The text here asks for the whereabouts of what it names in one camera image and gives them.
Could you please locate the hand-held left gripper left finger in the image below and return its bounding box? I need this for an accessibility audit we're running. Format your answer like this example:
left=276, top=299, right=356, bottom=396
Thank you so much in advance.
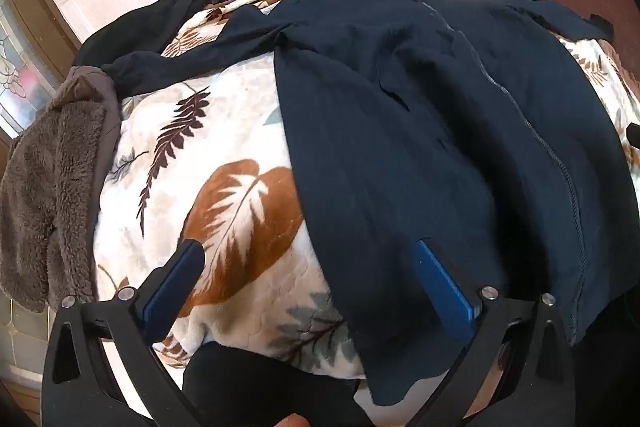
left=42, top=239, right=205, bottom=427

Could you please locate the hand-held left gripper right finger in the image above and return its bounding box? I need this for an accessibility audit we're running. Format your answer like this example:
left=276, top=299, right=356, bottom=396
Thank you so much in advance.
left=400, top=237, right=577, bottom=427

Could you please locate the navy zip jacket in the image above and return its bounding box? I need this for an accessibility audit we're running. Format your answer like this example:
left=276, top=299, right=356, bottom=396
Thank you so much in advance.
left=102, top=0, right=632, bottom=408

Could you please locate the person's black trouser leg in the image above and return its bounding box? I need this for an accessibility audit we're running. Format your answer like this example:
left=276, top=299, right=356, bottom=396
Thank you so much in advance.
left=182, top=341, right=373, bottom=427
left=567, top=284, right=640, bottom=427

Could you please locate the brown fleece garment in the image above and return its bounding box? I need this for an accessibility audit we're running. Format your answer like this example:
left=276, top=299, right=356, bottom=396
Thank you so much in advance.
left=0, top=66, right=122, bottom=314

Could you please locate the leaf print blanket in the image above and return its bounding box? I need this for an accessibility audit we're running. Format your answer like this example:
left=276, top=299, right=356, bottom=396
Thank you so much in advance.
left=92, top=0, right=640, bottom=383

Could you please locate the black garment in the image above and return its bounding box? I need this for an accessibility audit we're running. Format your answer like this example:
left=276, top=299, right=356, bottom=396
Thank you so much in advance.
left=74, top=0, right=234, bottom=68

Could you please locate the stained glass window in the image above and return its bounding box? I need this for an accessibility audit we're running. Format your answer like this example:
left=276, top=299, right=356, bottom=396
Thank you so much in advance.
left=0, top=0, right=82, bottom=138

